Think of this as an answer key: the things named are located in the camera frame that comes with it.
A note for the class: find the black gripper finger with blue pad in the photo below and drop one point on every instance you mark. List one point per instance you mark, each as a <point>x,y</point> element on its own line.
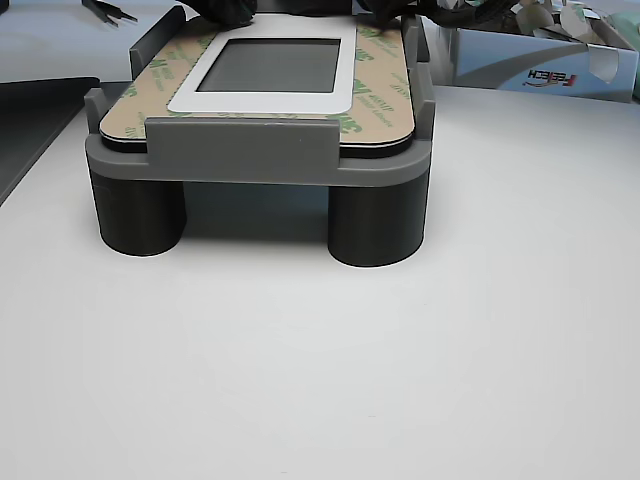
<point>240,11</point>

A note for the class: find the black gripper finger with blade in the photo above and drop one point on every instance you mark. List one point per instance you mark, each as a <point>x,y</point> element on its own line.
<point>207,7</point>

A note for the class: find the black helper gripper finger with blue pad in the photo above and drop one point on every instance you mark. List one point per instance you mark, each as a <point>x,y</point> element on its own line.
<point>377,12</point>

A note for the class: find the tan protective film green print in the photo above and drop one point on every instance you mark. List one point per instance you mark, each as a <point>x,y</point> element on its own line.
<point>382,100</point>

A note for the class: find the peeled film scrap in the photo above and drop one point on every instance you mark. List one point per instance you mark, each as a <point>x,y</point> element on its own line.
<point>572,12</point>
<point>602,62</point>
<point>530,15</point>

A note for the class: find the black tweezers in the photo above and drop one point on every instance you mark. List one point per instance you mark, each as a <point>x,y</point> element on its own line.
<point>112,10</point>

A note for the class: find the white panel with grey window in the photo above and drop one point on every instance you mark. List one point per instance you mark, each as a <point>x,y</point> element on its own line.
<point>270,102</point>

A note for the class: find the white blue cardboard box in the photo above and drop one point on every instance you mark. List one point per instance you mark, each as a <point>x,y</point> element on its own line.
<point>500,60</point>

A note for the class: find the grey fixture with dark legs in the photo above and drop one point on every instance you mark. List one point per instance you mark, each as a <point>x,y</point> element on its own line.
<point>250,150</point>

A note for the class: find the green packet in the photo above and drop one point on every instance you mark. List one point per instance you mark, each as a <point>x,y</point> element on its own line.
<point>625,30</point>

